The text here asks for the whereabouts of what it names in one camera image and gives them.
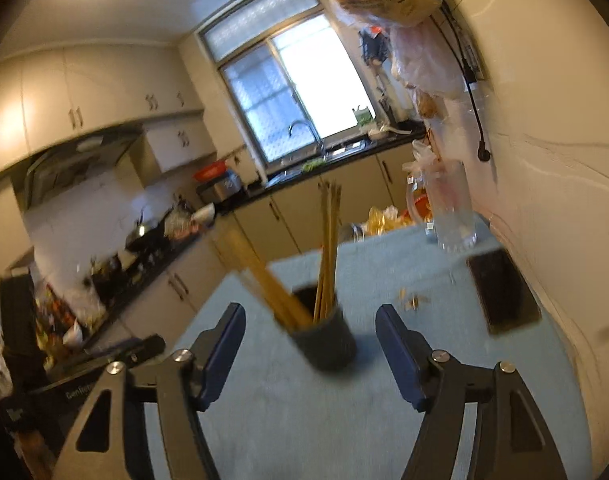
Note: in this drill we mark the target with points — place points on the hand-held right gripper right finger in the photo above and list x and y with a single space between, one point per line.
399 355

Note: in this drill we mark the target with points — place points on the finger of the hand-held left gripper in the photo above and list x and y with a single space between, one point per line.
139 347

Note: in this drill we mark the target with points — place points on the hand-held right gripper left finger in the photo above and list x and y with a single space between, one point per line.
229 350

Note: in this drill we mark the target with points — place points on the dark green cup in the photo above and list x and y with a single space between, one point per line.
329 345

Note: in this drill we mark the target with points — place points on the bundle of wooden chopsticks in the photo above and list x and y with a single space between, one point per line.
328 260

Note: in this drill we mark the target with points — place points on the person's left hand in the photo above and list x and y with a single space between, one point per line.
32 452

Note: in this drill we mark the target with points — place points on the cluster of sauce bottles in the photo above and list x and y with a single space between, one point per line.
54 315

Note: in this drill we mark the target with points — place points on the small white bowl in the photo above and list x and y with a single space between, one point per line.
73 335

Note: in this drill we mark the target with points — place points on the small brown scraps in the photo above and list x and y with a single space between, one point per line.
413 301

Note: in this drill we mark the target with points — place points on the stainless steel pot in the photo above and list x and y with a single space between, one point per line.
107 272

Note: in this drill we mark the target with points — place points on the gas stove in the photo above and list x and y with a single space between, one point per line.
134 265

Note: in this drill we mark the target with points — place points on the light blue tablecloth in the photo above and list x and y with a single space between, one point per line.
309 420

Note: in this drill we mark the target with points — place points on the black wok with lid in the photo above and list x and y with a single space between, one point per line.
144 232

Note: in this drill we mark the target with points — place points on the black rectangular tray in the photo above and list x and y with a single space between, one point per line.
504 292

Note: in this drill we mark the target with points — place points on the yellow snack bags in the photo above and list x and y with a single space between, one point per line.
384 220

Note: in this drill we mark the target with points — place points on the white ceramic bowl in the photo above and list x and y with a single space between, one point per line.
204 214

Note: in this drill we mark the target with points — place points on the beige base cabinets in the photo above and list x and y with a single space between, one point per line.
284 215

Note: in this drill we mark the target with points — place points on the red bucket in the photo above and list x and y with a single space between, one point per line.
420 207

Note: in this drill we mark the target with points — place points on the clear glass mug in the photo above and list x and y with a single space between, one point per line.
454 210

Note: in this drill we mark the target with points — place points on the silver countertop appliance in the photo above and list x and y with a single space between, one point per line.
222 187

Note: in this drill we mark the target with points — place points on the black range hood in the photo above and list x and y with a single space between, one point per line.
74 165

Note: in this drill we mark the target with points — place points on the red plastic basin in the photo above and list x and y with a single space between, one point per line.
210 171

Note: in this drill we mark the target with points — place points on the crumpled clear plastic bag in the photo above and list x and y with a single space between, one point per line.
422 157

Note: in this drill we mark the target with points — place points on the green vegetables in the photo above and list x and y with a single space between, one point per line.
313 165

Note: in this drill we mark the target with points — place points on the steel kitchen sink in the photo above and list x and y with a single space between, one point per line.
314 165

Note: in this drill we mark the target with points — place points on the white ladle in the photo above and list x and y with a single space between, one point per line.
387 131

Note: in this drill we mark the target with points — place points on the chrome sink faucet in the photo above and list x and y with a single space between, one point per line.
319 142

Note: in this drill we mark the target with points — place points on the kitchen window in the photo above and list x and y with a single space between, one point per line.
294 75

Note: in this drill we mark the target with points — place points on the hanging white plastic bag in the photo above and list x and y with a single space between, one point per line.
424 60

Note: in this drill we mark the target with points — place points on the dark hanging pouch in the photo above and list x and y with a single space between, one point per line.
374 46

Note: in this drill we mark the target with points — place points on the small beige wall cabinet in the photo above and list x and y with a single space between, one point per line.
179 142

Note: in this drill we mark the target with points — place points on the beige upper wall cabinets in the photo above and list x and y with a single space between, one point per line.
84 95

